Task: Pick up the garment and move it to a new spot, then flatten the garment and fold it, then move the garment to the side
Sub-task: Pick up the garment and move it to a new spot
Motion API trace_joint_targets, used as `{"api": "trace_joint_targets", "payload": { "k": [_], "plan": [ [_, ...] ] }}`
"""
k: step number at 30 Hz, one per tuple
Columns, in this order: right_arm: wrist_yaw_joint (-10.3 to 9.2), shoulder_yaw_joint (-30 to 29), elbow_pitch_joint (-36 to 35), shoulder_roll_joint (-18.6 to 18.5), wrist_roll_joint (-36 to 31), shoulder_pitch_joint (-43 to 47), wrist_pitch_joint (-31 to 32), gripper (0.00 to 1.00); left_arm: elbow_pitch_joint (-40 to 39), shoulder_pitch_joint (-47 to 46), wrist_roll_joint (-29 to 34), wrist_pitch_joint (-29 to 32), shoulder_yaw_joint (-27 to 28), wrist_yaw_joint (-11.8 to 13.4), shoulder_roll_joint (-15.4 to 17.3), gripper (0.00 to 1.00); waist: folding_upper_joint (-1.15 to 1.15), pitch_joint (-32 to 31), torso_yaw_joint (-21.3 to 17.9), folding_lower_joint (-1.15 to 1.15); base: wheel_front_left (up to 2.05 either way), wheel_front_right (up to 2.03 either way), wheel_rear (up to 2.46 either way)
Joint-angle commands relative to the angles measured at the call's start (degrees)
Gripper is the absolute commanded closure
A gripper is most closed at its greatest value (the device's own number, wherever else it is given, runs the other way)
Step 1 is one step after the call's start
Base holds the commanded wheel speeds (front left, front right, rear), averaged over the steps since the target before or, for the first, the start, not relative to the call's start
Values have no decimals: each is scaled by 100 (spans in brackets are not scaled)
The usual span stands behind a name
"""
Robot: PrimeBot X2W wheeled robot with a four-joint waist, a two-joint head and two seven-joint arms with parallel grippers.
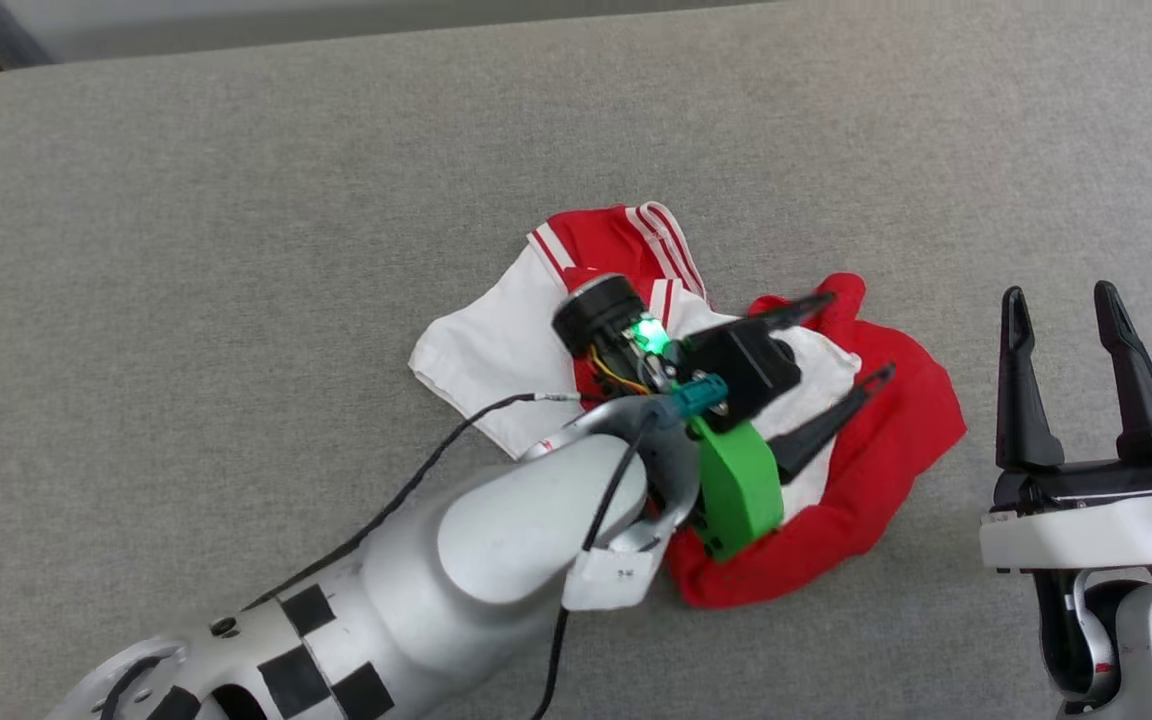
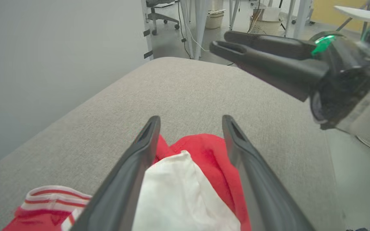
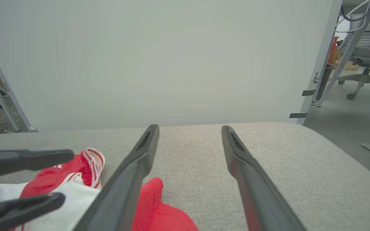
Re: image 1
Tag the red and white shirt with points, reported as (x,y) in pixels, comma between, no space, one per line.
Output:
(496,340)

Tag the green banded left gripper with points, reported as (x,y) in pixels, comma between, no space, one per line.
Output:
(736,490)

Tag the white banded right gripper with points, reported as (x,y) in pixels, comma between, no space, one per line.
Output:
(1086,530)

